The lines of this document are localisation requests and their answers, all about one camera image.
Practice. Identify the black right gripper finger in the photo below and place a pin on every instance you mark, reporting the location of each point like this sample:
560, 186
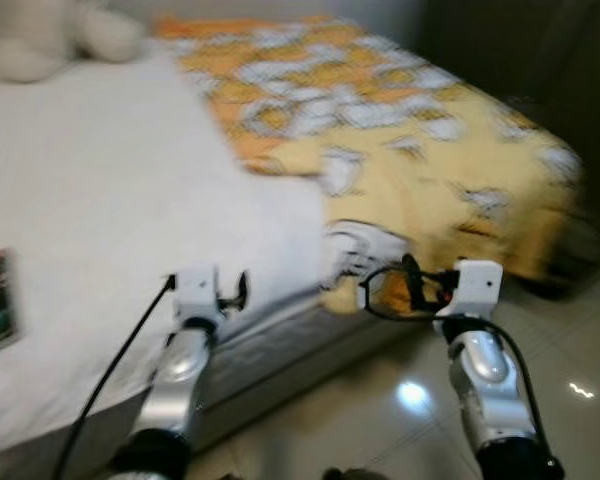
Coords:
412, 280

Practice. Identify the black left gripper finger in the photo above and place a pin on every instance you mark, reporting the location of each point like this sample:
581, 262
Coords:
242, 290

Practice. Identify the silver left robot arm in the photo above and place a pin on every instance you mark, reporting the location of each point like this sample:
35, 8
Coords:
175, 380

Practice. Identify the yellow egg print blanket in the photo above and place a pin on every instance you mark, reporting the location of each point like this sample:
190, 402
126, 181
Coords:
450, 190

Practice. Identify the bed with white sheet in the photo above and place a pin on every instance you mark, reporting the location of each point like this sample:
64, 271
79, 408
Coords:
100, 180

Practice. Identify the orange egg print blanket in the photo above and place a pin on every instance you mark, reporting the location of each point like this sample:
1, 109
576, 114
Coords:
310, 95

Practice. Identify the grey panel sliding wardrobe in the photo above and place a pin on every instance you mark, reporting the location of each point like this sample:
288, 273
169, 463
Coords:
520, 50

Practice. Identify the white plush toy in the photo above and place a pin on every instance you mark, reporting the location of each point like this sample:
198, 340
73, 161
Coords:
40, 35

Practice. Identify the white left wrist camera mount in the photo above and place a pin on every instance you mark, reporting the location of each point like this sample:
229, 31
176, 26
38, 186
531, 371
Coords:
197, 290

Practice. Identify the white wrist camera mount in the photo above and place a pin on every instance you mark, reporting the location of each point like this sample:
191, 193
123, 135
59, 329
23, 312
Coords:
197, 290
477, 285

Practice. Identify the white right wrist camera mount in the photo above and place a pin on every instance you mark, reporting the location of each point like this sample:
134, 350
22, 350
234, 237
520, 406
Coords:
477, 285

